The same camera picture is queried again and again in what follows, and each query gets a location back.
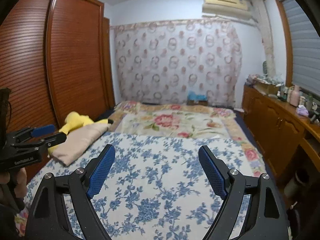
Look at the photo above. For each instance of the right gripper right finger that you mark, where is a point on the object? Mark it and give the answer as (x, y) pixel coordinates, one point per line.
(265, 216)

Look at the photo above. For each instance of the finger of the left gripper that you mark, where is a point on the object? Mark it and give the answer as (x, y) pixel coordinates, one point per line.
(33, 132)
(50, 141)

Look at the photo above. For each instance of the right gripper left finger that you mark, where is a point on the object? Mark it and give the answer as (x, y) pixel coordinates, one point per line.
(48, 216)

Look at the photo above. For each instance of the beige printed t-shirt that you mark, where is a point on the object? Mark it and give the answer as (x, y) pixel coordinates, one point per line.
(77, 142)

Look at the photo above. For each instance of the person's left hand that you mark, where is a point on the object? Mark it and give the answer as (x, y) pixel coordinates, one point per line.
(19, 181)

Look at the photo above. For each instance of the yellow plush toy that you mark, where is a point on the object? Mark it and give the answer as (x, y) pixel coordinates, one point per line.
(75, 121)

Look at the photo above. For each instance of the wooden sideboard cabinet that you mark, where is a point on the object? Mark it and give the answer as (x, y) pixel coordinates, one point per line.
(279, 131)

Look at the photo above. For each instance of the wooden louvered wardrobe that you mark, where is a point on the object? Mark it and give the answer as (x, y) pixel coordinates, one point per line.
(55, 59)

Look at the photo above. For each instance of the pink floral blanket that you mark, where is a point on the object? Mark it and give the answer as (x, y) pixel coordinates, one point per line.
(183, 121)

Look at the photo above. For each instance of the blue floral white bedsheet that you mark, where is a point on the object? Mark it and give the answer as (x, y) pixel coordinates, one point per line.
(156, 187)

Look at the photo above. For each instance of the purple tissue pack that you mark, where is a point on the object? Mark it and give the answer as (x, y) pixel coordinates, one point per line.
(302, 111)

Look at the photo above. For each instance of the pink thermos bottle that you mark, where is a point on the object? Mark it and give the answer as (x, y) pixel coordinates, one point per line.
(295, 96)

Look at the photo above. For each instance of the cardboard box with clutter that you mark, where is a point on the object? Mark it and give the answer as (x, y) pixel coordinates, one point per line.
(264, 85)

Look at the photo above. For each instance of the teal item on box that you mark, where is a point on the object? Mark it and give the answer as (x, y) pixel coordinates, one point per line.
(196, 99)

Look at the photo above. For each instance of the circle patterned lace curtain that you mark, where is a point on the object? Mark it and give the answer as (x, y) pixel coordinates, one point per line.
(164, 61)

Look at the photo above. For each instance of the grey window blind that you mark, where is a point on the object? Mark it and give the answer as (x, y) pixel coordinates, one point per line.
(305, 47)

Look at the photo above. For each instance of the wall air conditioner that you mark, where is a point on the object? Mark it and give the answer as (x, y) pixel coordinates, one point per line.
(231, 8)

